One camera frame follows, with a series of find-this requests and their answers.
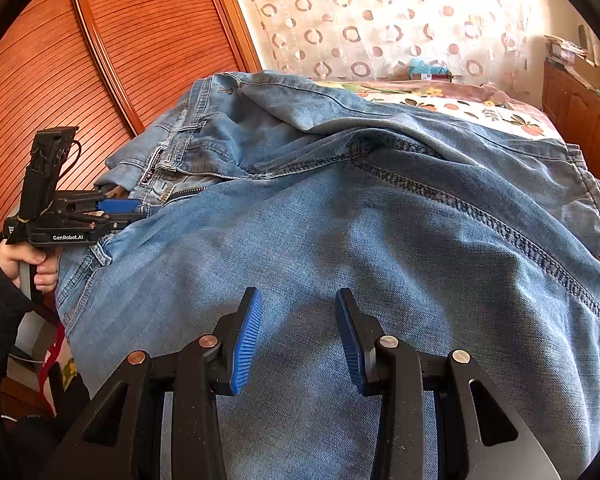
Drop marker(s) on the blue denim jeans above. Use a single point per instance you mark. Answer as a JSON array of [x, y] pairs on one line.
[[380, 240]]

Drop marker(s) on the person's left hand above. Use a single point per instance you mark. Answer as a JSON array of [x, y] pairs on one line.
[[15, 260]]

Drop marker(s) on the cardboard box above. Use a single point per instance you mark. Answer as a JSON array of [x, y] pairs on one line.
[[587, 67]]

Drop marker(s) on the red cloth strip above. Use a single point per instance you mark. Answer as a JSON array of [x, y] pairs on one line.
[[50, 360]]

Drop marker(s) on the wooden louvered wardrobe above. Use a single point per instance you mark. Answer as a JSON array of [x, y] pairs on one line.
[[130, 35]]

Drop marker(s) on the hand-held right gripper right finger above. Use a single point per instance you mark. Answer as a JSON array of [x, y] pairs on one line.
[[352, 345]]

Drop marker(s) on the floral blanket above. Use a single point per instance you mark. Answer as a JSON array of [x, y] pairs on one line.
[[480, 91]]

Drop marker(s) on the person's left forearm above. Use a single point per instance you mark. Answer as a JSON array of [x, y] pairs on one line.
[[0, 320]]

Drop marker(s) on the wooden cabinet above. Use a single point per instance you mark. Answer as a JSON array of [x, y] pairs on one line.
[[580, 110]]

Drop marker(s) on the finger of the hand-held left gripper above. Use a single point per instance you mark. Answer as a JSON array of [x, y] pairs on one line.
[[105, 219], [120, 205]]

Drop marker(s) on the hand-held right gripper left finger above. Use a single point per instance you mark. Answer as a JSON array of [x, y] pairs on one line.
[[245, 340]]

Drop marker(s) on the small blue-topped box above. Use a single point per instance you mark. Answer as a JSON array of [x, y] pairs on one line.
[[427, 67]]

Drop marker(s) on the circle-patterned sheer curtain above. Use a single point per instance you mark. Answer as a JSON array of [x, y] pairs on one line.
[[380, 10]]

